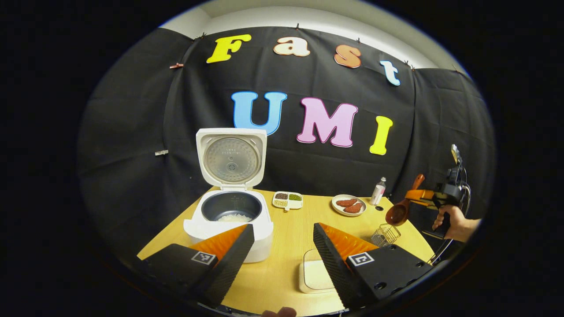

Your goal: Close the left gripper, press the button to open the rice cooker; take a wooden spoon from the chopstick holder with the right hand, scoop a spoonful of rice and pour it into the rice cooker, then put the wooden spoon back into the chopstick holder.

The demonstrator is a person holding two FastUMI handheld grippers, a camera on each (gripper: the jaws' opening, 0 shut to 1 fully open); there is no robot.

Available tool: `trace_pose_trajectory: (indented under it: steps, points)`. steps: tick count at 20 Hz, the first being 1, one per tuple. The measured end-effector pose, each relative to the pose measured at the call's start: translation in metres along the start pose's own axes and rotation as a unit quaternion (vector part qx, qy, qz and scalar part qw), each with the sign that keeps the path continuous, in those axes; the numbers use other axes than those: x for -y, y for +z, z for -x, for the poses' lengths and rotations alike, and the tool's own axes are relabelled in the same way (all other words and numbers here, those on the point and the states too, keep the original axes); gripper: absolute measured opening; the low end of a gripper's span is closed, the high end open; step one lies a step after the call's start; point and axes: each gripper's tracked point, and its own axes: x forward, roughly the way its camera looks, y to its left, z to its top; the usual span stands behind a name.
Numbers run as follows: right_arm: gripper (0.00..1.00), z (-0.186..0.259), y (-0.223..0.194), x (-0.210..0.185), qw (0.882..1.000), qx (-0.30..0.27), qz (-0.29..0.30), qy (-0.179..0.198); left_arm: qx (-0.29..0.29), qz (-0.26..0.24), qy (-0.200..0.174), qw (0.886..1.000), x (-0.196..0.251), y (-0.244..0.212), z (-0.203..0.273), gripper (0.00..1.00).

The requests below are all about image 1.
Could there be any white rice cooker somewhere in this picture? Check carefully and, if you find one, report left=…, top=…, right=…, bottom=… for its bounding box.
left=183, top=128, right=275, bottom=263

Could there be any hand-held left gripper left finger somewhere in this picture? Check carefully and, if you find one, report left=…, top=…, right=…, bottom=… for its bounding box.
left=137, top=224, right=255, bottom=308

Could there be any small clear bottle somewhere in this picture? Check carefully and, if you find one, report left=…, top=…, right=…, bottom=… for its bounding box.
left=369, top=177, right=387, bottom=206

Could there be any black backdrop cloth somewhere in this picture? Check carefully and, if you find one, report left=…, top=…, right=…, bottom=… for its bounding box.
left=77, top=26, right=496, bottom=260

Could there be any wire chopstick holder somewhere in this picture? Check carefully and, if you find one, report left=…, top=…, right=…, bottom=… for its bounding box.
left=371, top=223, right=401, bottom=247

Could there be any white divided bean dish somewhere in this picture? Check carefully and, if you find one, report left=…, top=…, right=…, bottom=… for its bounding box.
left=272, top=191, right=304, bottom=212

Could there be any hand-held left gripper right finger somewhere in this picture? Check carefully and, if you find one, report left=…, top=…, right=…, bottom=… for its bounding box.
left=313, top=222, right=434, bottom=310

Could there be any white round plate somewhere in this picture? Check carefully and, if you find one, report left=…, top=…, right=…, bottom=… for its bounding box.
left=331, top=194, right=367, bottom=217

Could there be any brown wooden spoon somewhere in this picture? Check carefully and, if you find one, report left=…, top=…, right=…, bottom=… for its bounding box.
left=385, top=173, right=426, bottom=227

